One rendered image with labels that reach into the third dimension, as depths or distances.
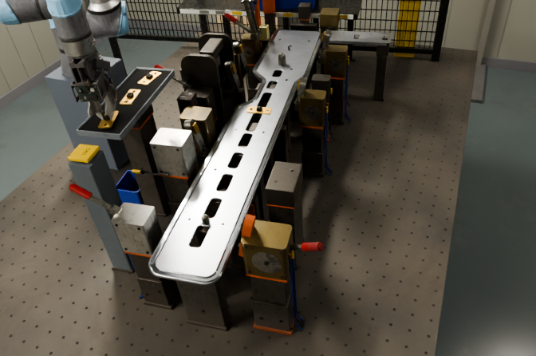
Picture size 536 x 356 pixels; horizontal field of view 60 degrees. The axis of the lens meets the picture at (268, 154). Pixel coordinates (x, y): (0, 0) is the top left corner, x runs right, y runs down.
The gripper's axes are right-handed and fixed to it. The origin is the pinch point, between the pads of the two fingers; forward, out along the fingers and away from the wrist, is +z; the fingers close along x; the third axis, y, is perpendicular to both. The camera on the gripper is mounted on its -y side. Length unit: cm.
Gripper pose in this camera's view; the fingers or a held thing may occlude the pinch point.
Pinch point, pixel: (106, 113)
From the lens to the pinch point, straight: 139.1
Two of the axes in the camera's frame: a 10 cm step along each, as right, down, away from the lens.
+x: 10.0, -0.6, -0.4
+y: 0.0, 6.3, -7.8
